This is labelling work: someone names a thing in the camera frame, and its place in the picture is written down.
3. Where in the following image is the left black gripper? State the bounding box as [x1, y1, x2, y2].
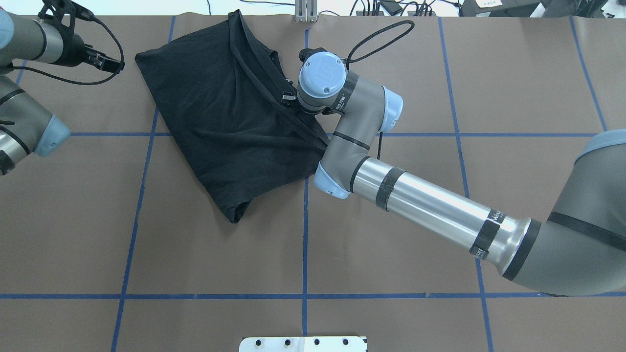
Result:
[60, 30, 125, 74]

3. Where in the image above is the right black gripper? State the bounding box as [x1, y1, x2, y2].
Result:
[280, 92, 338, 116]

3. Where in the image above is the black t-shirt with logo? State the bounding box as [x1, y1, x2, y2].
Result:
[134, 10, 329, 223]

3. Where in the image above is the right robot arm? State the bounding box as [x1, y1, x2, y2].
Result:
[295, 47, 626, 296]

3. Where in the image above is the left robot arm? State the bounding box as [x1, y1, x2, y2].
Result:
[0, 0, 125, 176]

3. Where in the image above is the brown paper table mat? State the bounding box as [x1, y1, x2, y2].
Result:
[1, 13, 625, 352]

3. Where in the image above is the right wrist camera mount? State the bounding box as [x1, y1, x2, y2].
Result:
[299, 47, 327, 63]

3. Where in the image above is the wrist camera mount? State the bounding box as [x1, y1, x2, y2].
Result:
[299, 47, 327, 63]
[37, 0, 96, 33]

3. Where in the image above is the left braided black cable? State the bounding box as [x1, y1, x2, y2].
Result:
[10, 18, 126, 86]

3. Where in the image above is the braided black cable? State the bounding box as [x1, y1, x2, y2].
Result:
[344, 20, 415, 160]
[10, 18, 126, 86]

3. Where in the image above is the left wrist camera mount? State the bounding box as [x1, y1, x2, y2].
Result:
[37, 0, 96, 33]

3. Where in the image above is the right braided black cable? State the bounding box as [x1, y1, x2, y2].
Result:
[344, 20, 415, 160]

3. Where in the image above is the aluminium frame post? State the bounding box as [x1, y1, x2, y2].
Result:
[294, 0, 319, 23]

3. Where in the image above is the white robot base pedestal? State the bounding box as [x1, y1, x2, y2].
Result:
[239, 335, 368, 352]

